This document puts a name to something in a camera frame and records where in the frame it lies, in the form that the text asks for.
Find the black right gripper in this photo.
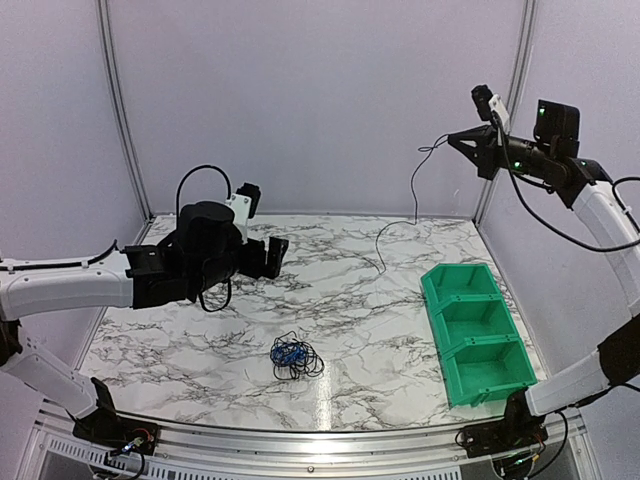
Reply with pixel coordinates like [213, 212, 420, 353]
[448, 122, 555, 180]

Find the long black wire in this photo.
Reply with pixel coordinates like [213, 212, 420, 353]
[362, 133, 451, 274]

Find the blue black wire bundle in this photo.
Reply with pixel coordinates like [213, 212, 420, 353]
[269, 330, 326, 381]

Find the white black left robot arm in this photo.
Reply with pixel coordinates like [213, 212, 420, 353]
[1, 193, 289, 445]

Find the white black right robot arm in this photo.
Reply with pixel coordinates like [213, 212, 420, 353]
[447, 87, 639, 448]

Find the green three-compartment plastic bin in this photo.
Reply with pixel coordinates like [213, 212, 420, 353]
[420, 263, 537, 407]

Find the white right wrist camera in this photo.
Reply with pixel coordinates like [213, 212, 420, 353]
[471, 84, 511, 134]

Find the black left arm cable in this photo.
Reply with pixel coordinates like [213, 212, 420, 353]
[175, 164, 234, 314]

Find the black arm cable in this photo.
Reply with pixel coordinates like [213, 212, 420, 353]
[494, 119, 640, 254]
[175, 164, 234, 314]

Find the aluminium back-right corner post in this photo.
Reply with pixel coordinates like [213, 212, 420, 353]
[472, 0, 539, 225]

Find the aluminium back-left corner post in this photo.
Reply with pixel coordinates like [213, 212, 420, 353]
[95, 0, 153, 222]

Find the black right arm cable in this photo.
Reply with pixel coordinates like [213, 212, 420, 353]
[494, 119, 640, 254]

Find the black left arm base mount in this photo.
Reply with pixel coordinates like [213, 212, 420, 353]
[68, 377, 159, 455]

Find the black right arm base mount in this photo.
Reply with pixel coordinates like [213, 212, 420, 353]
[455, 390, 548, 458]

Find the aluminium front rail frame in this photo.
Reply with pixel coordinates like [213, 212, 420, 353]
[16, 400, 601, 479]

